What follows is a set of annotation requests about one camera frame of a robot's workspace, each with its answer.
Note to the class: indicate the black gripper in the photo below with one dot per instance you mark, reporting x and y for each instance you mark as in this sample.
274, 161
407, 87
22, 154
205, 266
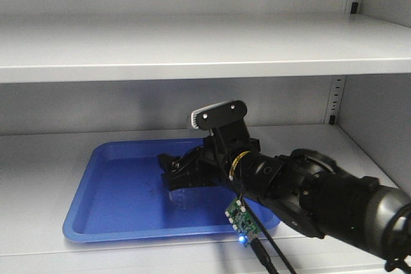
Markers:
209, 164

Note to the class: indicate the clear glass beaker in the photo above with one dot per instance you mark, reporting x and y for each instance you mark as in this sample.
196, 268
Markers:
182, 198

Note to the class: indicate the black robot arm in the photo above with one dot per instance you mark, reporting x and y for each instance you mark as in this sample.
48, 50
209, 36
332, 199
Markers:
305, 189

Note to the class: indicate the grey metal cabinet shelf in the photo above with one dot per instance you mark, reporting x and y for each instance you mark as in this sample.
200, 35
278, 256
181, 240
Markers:
118, 48

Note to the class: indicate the blue plastic tray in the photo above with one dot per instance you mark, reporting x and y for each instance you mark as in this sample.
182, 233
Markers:
121, 197

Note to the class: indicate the green circuit board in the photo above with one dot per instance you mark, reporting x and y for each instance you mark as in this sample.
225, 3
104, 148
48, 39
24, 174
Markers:
242, 222

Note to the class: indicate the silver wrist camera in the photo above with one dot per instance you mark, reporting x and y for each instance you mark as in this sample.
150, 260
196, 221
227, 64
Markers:
217, 115

